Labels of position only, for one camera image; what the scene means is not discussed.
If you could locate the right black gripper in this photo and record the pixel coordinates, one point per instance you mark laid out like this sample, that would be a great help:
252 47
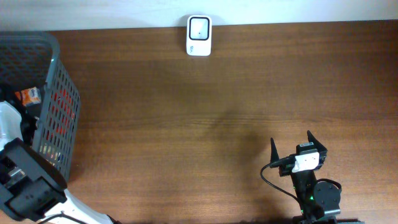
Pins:
321 149

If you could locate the red snack bag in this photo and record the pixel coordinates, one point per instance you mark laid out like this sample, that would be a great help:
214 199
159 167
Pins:
62 115

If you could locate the orange small carton box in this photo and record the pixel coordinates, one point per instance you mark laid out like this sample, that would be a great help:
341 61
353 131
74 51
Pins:
30 96

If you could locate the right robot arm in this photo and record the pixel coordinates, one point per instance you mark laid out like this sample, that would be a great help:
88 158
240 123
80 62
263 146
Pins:
318 199

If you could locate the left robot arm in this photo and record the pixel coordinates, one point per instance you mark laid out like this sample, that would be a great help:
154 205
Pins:
32 188

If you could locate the white barcode scanner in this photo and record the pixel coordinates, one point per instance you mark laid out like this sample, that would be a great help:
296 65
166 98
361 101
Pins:
199 35

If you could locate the grey plastic mesh basket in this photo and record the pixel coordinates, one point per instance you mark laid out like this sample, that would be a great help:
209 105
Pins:
32 59

